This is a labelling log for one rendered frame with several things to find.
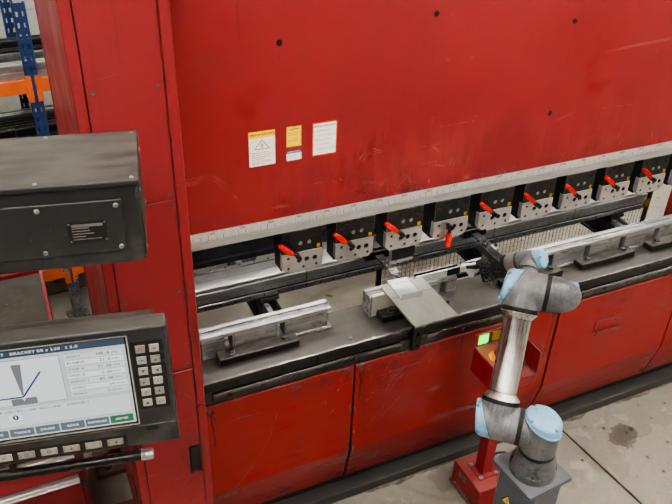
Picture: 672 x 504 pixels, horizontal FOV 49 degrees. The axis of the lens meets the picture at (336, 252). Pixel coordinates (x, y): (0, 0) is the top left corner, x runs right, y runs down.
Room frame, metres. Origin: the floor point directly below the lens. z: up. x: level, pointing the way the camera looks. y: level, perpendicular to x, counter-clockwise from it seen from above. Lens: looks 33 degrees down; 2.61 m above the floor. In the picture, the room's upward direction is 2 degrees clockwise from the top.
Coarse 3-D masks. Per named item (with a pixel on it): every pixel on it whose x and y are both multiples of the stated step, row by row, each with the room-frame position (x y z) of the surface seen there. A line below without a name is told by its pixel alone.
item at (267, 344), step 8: (280, 336) 2.09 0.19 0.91; (288, 336) 2.09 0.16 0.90; (296, 336) 2.09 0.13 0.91; (248, 344) 2.03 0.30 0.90; (256, 344) 2.04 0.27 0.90; (264, 344) 2.04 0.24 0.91; (272, 344) 2.04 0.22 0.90; (280, 344) 2.04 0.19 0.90; (288, 344) 2.05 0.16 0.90; (296, 344) 2.07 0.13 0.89; (216, 352) 1.99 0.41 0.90; (224, 352) 1.99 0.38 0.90; (240, 352) 1.99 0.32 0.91; (248, 352) 1.99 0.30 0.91; (256, 352) 2.00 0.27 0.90; (264, 352) 2.01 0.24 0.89; (272, 352) 2.03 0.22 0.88; (224, 360) 1.95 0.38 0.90; (232, 360) 1.96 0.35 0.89; (240, 360) 1.97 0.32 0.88
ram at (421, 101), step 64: (192, 0) 1.99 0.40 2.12; (256, 0) 2.06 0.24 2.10; (320, 0) 2.15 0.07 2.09; (384, 0) 2.24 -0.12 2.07; (448, 0) 2.33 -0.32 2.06; (512, 0) 2.44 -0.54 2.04; (576, 0) 2.55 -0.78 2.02; (640, 0) 2.68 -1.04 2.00; (192, 64) 1.98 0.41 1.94; (256, 64) 2.06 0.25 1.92; (320, 64) 2.15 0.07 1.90; (384, 64) 2.24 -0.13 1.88; (448, 64) 2.34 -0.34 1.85; (512, 64) 2.46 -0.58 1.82; (576, 64) 2.58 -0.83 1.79; (640, 64) 2.72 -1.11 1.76; (192, 128) 1.97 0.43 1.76; (256, 128) 2.06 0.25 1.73; (384, 128) 2.25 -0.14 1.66; (448, 128) 2.36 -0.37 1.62; (512, 128) 2.48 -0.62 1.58; (576, 128) 2.61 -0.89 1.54; (640, 128) 2.75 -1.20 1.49; (192, 192) 1.97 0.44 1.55; (256, 192) 2.05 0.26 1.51; (320, 192) 2.15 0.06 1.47; (384, 192) 2.26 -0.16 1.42
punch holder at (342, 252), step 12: (372, 216) 2.24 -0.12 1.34; (336, 228) 2.18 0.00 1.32; (348, 228) 2.20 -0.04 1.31; (360, 228) 2.22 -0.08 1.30; (372, 228) 2.24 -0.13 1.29; (336, 240) 2.18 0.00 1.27; (360, 240) 2.21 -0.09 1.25; (372, 240) 2.24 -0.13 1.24; (336, 252) 2.17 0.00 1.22; (348, 252) 2.20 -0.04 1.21; (360, 252) 2.22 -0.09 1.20
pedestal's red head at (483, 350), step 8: (488, 344) 2.24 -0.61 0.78; (496, 344) 2.24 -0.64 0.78; (528, 344) 2.23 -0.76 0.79; (480, 352) 2.19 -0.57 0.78; (488, 352) 2.19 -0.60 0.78; (528, 352) 2.22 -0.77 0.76; (536, 352) 2.18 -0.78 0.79; (472, 360) 2.21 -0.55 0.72; (480, 360) 2.17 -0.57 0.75; (488, 360) 2.14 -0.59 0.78; (528, 360) 2.21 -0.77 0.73; (536, 360) 2.17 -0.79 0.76; (472, 368) 2.21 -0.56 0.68; (480, 368) 2.16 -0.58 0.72; (488, 368) 2.12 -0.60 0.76; (528, 368) 2.19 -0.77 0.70; (536, 368) 2.17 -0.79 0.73; (480, 376) 2.16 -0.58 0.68; (488, 376) 2.12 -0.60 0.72; (520, 376) 2.14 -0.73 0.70; (528, 376) 2.15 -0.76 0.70; (488, 384) 2.11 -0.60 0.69; (520, 384) 2.13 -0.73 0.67
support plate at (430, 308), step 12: (384, 288) 2.28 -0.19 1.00; (420, 288) 2.29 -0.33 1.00; (396, 300) 2.20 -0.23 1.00; (408, 300) 2.21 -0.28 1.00; (420, 300) 2.21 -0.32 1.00; (432, 300) 2.21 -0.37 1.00; (408, 312) 2.13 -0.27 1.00; (420, 312) 2.14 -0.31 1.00; (432, 312) 2.14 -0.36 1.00; (444, 312) 2.14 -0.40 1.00; (420, 324) 2.06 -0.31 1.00
